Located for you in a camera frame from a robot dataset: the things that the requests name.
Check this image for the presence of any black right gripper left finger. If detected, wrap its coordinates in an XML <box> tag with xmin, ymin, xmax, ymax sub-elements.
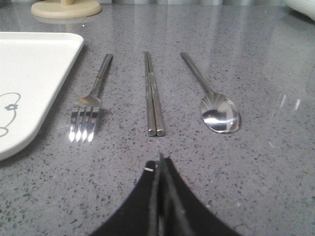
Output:
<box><xmin>92</xmin><ymin>161</ymin><xmax>160</xmax><ymax>236</ymax></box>

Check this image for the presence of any cream rabbit serving tray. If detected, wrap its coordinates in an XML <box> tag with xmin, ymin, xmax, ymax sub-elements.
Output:
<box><xmin>0</xmin><ymin>32</ymin><xmax>84</xmax><ymax>160</ymax></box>

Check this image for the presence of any white dish at corner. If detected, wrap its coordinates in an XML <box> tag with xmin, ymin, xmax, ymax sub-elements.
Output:
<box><xmin>284</xmin><ymin>0</ymin><xmax>315</xmax><ymax>20</ymax></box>

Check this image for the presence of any grey pleated curtain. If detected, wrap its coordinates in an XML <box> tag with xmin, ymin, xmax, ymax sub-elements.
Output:
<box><xmin>0</xmin><ymin>0</ymin><xmax>286</xmax><ymax>6</ymax></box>

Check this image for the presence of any clear drinking glass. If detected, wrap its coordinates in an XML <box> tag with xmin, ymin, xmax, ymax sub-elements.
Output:
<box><xmin>267</xmin><ymin>71</ymin><xmax>315</xmax><ymax>149</ymax></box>

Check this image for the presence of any silver metal spoon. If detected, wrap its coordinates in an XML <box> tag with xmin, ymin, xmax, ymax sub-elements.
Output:
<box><xmin>180</xmin><ymin>52</ymin><xmax>241</xmax><ymax>134</ymax></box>

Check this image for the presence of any silver metal fork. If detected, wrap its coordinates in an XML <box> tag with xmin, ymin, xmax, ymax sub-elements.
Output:
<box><xmin>69</xmin><ymin>54</ymin><xmax>113</xmax><ymax>142</ymax></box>

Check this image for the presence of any silver metal chopstick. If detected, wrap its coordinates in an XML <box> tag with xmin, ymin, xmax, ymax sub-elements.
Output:
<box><xmin>147</xmin><ymin>51</ymin><xmax>165</xmax><ymax>137</ymax></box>
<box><xmin>144</xmin><ymin>52</ymin><xmax>157</xmax><ymax>137</ymax></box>

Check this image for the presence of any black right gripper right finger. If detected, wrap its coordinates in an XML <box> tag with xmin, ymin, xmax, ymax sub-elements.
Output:
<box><xmin>159</xmin><ymin>154</ymin><xmax>239</xmax><ymax>236</ymax></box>

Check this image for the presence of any wooden mug tree stand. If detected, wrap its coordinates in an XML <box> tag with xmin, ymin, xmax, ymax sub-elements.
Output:
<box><xmin>31</xmin><ymin>0</ymin><xmax>102</xmax><ymax>19</ymax></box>

